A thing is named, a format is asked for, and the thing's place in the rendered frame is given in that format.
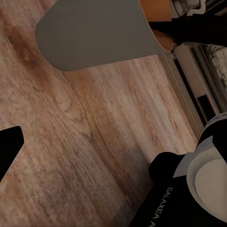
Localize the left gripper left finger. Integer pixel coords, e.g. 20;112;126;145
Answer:
0;126;24;181

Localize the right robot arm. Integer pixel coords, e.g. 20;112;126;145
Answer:
148;0;227;48

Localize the trash can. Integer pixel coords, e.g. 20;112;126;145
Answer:
35;0;174;71

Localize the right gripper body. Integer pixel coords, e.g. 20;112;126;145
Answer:
174;14;220;44

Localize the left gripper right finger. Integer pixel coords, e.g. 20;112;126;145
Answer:
212;125;227;162

